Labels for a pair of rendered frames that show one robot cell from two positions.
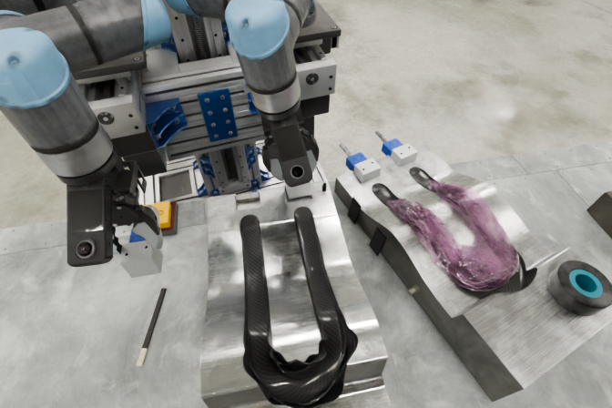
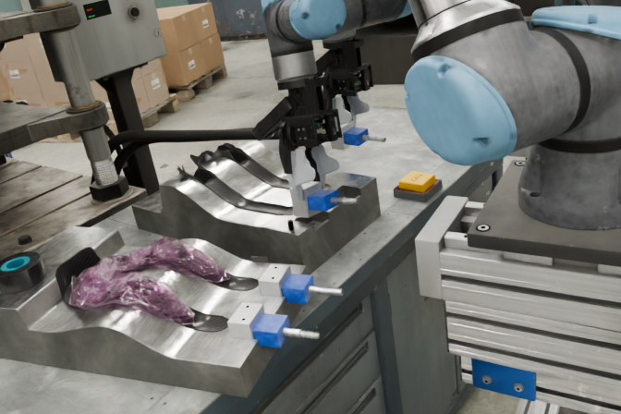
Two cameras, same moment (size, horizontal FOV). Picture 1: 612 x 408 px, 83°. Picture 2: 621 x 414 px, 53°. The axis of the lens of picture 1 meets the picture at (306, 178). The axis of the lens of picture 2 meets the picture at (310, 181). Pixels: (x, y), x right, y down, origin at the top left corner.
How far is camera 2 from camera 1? 1.42 m
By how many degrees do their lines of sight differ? 100
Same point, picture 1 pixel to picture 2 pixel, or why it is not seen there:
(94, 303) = (379, 164)
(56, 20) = not seen: outside the picture
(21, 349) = (381, 146)
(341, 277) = (220, 207)
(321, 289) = (228, 197)
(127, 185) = (334, 71)
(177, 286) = not seen: hidden behind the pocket
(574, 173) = not seen: outside the picture
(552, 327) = (45, 255)
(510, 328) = (79, 239)
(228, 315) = (267, 160)
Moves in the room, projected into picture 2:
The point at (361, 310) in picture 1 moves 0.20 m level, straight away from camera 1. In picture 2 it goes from (188, 188) to (202, 226)
